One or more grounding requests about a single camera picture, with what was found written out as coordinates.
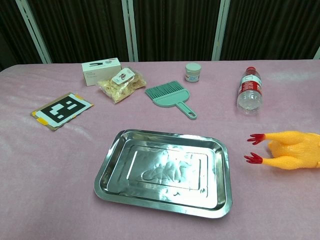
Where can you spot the stainless steel tray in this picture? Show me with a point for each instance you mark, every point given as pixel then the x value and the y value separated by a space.
pixel 162 175

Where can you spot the black white marker card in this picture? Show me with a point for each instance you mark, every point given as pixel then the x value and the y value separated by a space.
pixel 62 108

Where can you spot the clear snack bag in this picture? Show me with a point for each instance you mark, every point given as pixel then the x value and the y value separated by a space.
pixel 120 88

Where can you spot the pink tablecloth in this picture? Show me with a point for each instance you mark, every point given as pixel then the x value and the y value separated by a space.
pixel 50 175

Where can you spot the clear water bottle red label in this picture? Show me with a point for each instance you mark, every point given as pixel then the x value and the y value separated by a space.
pixel 250 87

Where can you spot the small white jar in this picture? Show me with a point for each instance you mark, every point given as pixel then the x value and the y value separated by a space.
pixel 193 72

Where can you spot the white screen post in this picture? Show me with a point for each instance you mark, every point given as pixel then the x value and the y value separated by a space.
pixel 318 53
pixel 220 32
pixel 32 32
pixel 130 32

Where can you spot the white stapler box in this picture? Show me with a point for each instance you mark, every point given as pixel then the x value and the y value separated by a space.
pixel 100 70

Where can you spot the teal dustpan brush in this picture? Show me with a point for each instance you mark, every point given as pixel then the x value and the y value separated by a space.
pixel 172 96

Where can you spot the yellow rubber chicken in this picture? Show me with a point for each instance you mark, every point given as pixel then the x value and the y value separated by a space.
pixel 295 150

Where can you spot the dark ribbed screen panel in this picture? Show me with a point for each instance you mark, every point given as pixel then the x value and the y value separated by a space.
pixel 10 30
pixel 175 30
pixel 270 27
pixel 85 30

